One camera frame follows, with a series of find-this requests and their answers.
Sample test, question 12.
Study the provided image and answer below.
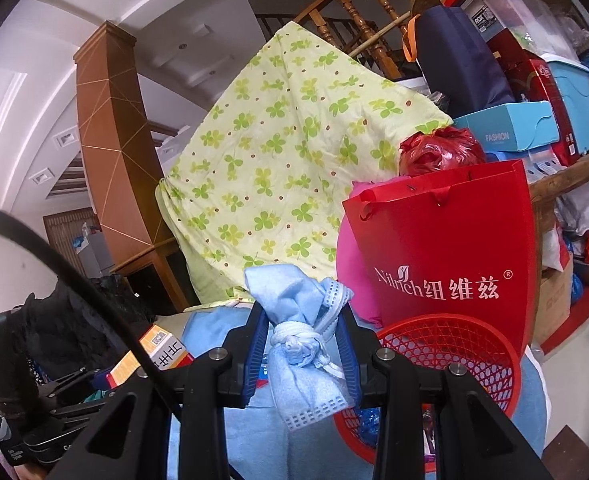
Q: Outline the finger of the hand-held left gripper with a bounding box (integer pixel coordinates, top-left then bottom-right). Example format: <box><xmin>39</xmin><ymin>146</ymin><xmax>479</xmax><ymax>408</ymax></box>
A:
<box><xmin>44</xmin><ymin>367</ymin><xmax>112</xmax><ymax>397</ymax></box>
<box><xmin>49</xmin><ymin>399</ymin><xmax>106</xmax><ymax>422</ymax></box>

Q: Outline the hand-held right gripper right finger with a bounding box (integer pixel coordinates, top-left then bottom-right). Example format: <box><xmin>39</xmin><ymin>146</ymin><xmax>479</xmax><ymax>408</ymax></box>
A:
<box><xmin>335</xmin><ymin>305</ymin><xmax>555</xmax><ymax>480</ymax></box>

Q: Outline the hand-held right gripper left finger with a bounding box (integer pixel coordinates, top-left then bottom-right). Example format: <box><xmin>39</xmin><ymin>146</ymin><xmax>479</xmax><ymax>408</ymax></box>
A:
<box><xmin>48</xmin><ymin>302</ymin><xmax>268</xmax><ymax>480</ymax></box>

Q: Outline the blue plastic bag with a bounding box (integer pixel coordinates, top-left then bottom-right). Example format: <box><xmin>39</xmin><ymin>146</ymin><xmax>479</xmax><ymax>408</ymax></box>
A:
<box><xmin>357</xmin><ymin>407</ymin><xmax>383</xmax><ymax>448</ymax></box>

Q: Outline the knotted blue face mask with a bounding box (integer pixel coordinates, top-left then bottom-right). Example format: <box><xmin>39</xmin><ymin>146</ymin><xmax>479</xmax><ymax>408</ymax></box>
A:
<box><xmin>244</xmin><ymin>262</ymin><xmax>355</xmax><ymax>433</ymax></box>

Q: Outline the red plastic basket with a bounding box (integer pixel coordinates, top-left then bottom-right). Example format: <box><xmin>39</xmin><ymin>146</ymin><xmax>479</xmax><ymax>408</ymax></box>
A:
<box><xmin>333</xmin><ymin>314</ymin><xmax>521</xmax><ymax>473</ymax></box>

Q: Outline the light blue blanket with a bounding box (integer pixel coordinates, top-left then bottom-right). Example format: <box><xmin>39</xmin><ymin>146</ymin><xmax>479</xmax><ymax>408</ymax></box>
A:
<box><xmin>167</xmin><ymin>305</ymin><xmax>548</xmax><ymax>480</ymax></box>

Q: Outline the black cloth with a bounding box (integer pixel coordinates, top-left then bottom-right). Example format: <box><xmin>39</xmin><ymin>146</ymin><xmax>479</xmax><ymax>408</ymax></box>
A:
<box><xmin>19</xmin><ymin>275</ymin><xmax>150</xmax><ymax>376</ymax></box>

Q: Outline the orange white box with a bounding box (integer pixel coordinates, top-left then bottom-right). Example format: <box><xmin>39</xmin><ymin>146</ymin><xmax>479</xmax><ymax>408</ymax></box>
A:
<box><xmin>108</xmin><ymin>324</ymin><xmax>195</xmax><ymax>388</ymax></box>

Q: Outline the red paper bag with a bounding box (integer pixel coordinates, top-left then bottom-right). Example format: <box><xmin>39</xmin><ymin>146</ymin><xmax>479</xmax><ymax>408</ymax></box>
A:
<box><xmin>342</xmin><ymin>159</ymin><xmax>538</xmax><ymax>348</ymax></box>

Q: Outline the green clover print quilt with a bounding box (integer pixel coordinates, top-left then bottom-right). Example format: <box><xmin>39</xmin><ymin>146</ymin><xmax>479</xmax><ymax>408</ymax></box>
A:
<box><xmin>155</xmin><ymin>21</ymin><xmax>453</xmax><ymax>311</ymax></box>

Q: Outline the wooden pillar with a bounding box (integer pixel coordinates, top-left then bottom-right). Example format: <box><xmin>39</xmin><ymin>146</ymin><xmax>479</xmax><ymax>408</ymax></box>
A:
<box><xmin>73</xmin><ymin>21</ymin><xmax>190</xmax><ymax>311</ymax></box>

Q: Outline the light blue cardboard box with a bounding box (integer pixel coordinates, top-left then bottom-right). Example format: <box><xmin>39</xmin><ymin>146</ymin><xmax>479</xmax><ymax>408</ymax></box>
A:
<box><xmin>452</xmin><ymin>101</ymin><xmax>560</xmax><ymax>153</ymax></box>

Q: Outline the white plastic bag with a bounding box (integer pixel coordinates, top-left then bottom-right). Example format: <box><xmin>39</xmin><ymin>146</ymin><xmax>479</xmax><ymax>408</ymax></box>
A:
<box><xmin>555</xmin><ymin>180</ymin><xmax>589</xmax><ymax>236</ymax></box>

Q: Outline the navy bag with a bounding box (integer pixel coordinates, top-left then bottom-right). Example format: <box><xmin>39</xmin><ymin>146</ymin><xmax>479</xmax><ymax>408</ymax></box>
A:
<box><xmin>402</xmin><ymin>6</ymin><xmax>518</xmax><ymax>118</ymax></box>

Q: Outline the red box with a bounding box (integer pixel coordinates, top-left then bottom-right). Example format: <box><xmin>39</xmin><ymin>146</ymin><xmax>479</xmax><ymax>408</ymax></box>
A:
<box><xmin>485</xmin><ymin>30</ymin><xmax>580</xmax><ymax>166</ymax></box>

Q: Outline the wooden stair railing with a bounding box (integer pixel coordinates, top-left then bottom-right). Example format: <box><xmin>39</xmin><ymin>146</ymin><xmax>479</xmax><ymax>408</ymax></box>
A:
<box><xmin>254</xmin><ymin>0</ymin><xmax>425</xmax><ymax>81</ymax></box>

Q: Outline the blue storage bin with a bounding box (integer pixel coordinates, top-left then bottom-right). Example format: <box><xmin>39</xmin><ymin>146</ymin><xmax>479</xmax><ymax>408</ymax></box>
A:
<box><xmin>545</xmin><ymin>60</ymin><xmax>589</xmax><ymax>156</ymax></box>

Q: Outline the clear storage bin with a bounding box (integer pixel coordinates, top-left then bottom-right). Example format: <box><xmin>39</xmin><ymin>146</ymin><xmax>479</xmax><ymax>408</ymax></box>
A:
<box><xmin>462</xmin><ymin>0</ymin><xmax>580</xmax><ymax>63</ymax></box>

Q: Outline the black cable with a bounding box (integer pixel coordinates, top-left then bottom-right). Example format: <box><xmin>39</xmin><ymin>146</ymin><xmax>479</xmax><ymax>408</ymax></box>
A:
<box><xmin>0</xmin><ymin>202</ymin><xmax>180</xmax><ymax>413</ymax></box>

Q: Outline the curved wooden rail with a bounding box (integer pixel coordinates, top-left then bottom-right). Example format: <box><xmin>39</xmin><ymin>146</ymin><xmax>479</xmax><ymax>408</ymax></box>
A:
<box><xmin>527</xmin><ymin>140</ymin><xmax>589</xmax><ymax>201</ymax></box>

